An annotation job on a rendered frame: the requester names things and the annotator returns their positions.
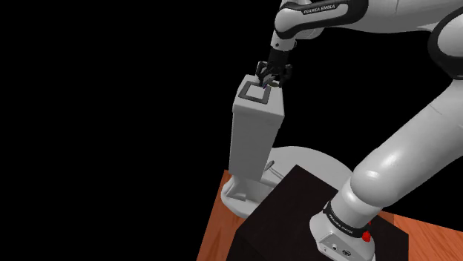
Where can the dark grey square frame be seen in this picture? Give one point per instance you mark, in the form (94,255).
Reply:
(253,99)

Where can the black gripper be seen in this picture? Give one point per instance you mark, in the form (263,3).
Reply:
(277,57)

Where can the black robot stand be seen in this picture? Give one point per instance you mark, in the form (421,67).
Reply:
(289,217)

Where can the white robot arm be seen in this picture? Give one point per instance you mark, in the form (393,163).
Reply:
(398,162)

